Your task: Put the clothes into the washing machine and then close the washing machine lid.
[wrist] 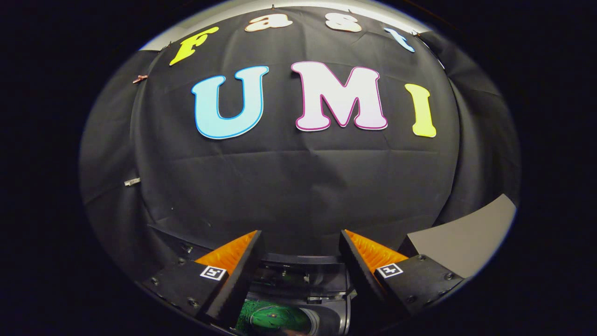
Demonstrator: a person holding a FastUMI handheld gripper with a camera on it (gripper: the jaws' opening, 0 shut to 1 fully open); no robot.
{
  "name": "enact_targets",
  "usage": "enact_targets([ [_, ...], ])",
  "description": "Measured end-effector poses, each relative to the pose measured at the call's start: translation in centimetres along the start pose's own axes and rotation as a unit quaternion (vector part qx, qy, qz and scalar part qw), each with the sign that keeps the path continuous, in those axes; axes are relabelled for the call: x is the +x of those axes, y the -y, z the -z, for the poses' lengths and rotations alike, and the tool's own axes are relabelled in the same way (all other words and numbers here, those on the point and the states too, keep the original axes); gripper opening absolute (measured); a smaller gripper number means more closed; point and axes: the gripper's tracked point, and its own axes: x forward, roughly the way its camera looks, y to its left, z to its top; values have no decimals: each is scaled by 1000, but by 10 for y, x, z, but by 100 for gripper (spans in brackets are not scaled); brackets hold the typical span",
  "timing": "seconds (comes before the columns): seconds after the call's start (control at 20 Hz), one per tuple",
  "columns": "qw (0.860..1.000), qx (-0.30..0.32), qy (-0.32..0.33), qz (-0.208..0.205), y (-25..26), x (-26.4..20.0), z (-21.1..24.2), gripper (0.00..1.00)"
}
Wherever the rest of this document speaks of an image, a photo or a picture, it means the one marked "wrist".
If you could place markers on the green shirt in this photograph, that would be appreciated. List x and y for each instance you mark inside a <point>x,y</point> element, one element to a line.
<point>275,317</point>

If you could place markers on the silver clip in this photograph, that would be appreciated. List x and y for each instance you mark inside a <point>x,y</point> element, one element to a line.
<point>132,181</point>

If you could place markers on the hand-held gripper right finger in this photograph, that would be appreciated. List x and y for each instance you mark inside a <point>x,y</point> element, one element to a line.
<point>361,280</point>

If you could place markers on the black backdrop cloth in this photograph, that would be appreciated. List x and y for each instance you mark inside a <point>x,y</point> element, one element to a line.
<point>298,186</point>

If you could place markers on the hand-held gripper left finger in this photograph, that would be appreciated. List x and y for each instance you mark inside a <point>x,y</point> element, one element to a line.
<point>240,284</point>

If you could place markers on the red clip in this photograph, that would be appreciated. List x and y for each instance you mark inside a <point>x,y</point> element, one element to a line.
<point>140,78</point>

